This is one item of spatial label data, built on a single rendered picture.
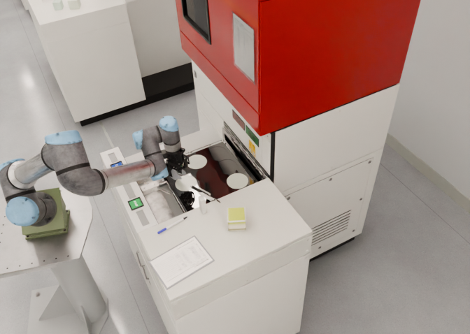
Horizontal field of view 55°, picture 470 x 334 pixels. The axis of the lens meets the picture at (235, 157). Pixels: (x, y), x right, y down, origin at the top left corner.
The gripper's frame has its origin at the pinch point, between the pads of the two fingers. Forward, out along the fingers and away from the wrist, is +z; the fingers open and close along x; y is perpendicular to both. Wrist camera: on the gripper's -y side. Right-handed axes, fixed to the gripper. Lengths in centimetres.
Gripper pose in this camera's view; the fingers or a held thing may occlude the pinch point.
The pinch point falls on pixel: (175, 177)
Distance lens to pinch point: 215.9
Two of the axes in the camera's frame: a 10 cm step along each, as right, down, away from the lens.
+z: 0.4, 7.2, 6.9
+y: 8.9, 2.9, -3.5
